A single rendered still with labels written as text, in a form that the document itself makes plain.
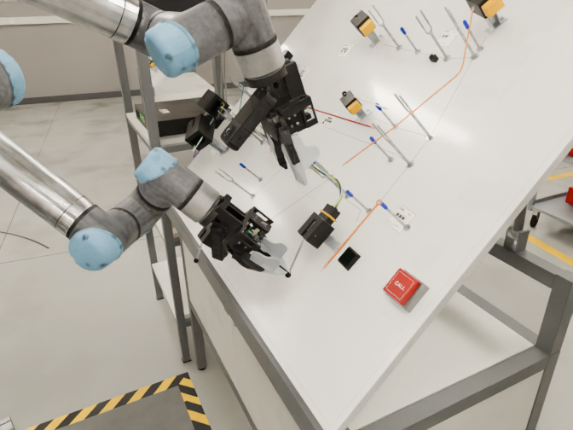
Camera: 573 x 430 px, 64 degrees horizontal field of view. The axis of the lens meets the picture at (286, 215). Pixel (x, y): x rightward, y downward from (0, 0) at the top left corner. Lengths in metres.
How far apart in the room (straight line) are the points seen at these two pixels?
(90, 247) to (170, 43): 0.35
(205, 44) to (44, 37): 7.70
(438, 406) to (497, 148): 0.52
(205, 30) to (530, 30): 0.69
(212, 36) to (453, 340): 0.87
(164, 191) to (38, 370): 1.74
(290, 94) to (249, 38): 0.12
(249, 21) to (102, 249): 0.43
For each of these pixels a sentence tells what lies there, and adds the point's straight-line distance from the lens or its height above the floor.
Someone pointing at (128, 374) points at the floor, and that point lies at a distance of 2.32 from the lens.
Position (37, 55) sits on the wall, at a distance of 8.41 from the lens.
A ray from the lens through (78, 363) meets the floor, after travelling 2.47.
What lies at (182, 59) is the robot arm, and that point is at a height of 1.47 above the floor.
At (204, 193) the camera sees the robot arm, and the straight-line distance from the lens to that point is 0.88.
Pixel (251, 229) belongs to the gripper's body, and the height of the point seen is 1.14.
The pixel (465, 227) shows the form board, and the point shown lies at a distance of 0.87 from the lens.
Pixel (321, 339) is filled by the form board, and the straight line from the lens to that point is 0.93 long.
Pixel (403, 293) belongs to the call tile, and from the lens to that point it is 0.82.
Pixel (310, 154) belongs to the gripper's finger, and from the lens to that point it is 0.83.
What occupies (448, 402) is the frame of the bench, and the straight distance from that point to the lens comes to 1.06.
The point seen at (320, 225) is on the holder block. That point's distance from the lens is 0.93.
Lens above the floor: 1.56
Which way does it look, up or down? 26 degrees down
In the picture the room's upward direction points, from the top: 1 degrees counter-clockwise
